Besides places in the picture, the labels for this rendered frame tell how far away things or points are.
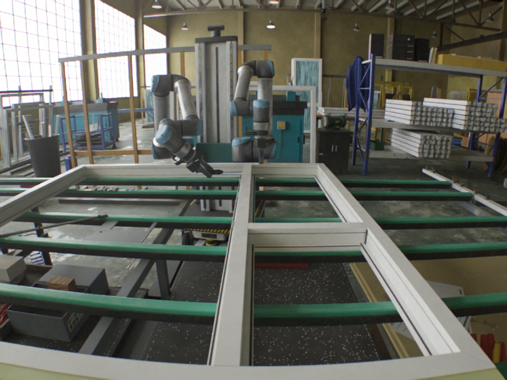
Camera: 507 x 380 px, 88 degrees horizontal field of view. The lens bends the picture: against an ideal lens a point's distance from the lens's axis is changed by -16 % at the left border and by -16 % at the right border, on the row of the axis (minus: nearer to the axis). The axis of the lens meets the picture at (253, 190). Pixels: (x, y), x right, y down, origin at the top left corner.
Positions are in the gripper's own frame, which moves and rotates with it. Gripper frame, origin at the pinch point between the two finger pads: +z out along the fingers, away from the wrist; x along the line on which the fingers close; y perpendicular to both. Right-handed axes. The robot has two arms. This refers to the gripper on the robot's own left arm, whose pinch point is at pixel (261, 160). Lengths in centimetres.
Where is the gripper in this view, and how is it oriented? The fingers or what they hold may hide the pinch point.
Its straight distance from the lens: 176.5
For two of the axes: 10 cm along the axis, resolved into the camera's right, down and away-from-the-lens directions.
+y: 10.0, 0.0, -0.1
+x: 0.1, -3.1, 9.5
